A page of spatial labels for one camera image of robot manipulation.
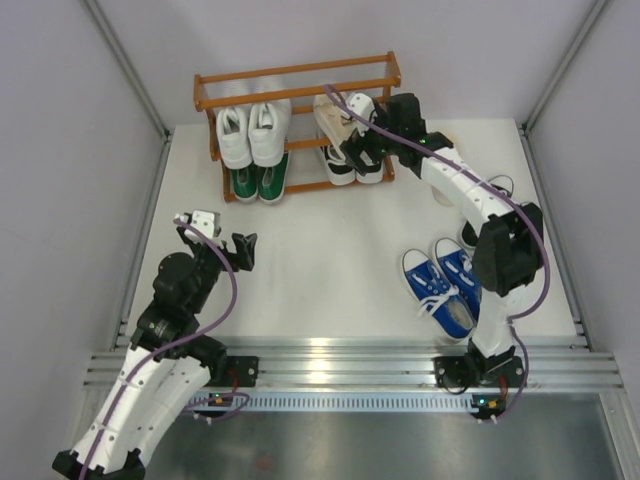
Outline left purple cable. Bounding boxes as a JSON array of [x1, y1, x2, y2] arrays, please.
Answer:
[[77, 222, 251, 476]]

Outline black white sneaker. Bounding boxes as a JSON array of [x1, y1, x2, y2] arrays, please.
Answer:
[[355, 161, 384, 185], [317, 144, 356, 187]]

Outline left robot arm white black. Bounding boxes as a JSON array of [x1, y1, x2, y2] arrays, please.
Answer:
[[52, 226, 258, 479]]

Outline green sneaker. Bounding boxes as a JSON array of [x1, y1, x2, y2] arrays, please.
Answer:
[[257, 152, 289, 204], [230, 164, 258, 203]]

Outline wooden two-tier shoe rack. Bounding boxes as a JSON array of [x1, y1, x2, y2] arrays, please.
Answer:
[[192, 49, 403, 205]]

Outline beige sneaker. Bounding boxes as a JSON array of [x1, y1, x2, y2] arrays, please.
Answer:
[[431, 182, 459, 207], [313, 94, 359, 150]]

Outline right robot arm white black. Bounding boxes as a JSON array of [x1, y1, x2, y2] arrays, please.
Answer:
[[327, 90, 550, 389]]

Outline blue sneaker right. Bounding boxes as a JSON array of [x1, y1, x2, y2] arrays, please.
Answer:
[[434, 238, 482, 321]]

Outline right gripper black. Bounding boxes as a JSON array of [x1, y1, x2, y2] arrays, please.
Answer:
[[340, 106, 402, 177]]

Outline blue sneaker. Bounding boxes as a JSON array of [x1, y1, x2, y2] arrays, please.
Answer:
[[434, 238, 482, 321], [400, 249, 475, 342]]

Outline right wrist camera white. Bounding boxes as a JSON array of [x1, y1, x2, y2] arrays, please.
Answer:
[[346, 92, 375, 121]]

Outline blue sneaker left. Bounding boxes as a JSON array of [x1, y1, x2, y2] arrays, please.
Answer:
[[400, 249, 475, 342]]

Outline black canvas sneaker lower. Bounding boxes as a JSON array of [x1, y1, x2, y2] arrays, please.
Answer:
[[459, 222, 478, 249]]

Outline black canvas sneaker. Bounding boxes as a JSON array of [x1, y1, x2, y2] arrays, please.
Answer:
[[489, 175, 515, 198], [459, 222, 478, 249]]

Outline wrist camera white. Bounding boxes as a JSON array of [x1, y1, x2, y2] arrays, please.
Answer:
[[346, 92, 375, 121], [174, 210, 221, 240]]

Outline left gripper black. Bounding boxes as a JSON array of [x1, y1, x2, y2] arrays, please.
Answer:
[[178, 227, 256, 314]]

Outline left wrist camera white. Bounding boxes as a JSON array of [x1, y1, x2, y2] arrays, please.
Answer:
[[174, 210, 221, 240]]

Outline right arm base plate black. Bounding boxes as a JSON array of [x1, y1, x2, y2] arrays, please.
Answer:
[[434, 353, 525, 394]]

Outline aluminium mounting rail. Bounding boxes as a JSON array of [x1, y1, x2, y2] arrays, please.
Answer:
[[82, 335, 625, 391]]

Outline black canvas sneaker upper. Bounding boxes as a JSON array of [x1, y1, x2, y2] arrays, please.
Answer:
[[489, 175, 515, 198]]

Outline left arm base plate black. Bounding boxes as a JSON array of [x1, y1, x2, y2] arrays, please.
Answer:
[[206, 356, 259, 389]]

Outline slotted grey cable duct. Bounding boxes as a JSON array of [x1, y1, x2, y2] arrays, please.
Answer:
[[184, 390, 503, 413]]

